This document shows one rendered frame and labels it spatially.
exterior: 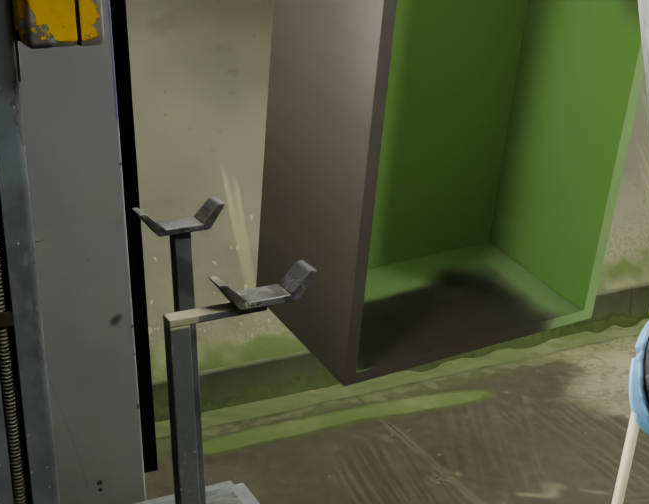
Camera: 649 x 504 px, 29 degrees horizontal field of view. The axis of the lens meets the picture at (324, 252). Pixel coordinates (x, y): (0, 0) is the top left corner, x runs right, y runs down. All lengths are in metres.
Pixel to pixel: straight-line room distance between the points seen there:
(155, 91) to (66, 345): 1.81
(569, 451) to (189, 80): 1.35
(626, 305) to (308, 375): 1.00
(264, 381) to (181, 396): 2.22
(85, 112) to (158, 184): 1.74
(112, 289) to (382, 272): 1.22
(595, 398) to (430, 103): 1.03
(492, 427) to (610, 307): 0.71
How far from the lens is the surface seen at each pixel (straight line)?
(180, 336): 0.94
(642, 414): 1.47
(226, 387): 3.14
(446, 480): 2.86
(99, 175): 1.49
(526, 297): 2.67
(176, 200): 3.20
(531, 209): 2.73
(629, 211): 3.76
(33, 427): 1.02
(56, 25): 0.90
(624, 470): 1.88
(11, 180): 0.95
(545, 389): 3.31
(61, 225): 1.50
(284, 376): 3.19
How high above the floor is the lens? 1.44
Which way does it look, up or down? 19 degrees down
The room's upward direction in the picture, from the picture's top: 1 degrees counter-clockwise
